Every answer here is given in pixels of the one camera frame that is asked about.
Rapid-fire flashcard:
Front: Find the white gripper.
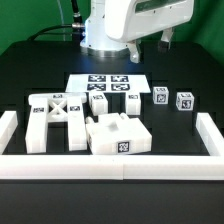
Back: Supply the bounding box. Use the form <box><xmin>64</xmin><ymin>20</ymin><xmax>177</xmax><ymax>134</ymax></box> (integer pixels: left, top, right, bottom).
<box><xmin>105</xmin><ymin>0</ymin><xmax>194</xmax><ymax>63</ymax></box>

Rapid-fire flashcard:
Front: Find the white chair seat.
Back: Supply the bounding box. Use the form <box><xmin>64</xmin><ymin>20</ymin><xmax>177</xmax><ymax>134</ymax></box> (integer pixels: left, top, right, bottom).
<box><xmin>86</xmin><ymin>113</ymin><xmax>152</xmax><ymax>155</ymax></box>

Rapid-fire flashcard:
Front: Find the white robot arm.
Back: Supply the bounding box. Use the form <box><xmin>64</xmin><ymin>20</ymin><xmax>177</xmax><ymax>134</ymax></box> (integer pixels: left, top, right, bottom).
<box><xmin>80</xmin><ymin>0</ymin><xmax>194</xmax><ymax>63</ymax></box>

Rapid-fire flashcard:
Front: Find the small white marker cube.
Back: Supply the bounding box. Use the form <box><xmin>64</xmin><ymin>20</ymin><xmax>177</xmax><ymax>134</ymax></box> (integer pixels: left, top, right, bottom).
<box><xmin>153</xmin><ymin>87</ymin><xmax>169</xmax><ymax>104</ymax></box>

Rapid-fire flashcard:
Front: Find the right white marker cube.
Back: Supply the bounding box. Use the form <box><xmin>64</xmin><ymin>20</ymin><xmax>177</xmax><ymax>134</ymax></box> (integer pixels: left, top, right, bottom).
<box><xmin>176</xmin><ymin>92</ymin><xmax>194</xmax><ymax>111</ymax></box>

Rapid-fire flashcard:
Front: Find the white marker sheet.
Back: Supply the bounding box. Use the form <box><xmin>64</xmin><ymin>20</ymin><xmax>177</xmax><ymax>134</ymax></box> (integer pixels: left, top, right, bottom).
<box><xmin>66</xmin><ymin>74</ymin><xmax>151</xmax><ymax>93</ymax></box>

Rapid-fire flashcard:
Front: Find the white U-shaped fence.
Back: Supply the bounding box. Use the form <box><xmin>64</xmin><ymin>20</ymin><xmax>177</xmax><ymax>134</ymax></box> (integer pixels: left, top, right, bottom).
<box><xmin>0</xmin><ymin>113</ymin><xmax>224</xmax><ymax>180</ymax></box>

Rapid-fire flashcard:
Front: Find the black cable with connector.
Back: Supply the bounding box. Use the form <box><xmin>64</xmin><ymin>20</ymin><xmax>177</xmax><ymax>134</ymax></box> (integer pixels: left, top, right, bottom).
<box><xmin>27</xmin><ymin>0</ymin><xmax>86</xmax><ymax>42</ymax></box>

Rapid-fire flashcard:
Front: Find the thin grey cable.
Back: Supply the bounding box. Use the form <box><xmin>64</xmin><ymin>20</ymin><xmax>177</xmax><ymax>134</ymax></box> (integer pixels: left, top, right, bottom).
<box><xmin>55</xmin><ymin>0</ymin><xmax>66</xmax><ymax>42</ymax></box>

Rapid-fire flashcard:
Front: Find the white chair back frame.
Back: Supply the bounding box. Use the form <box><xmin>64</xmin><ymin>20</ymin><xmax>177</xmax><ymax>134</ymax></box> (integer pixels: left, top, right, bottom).
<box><xmin>25</xmin><ymin>93</ymin><xmax>87</xmax><ymax>153</ymax></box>

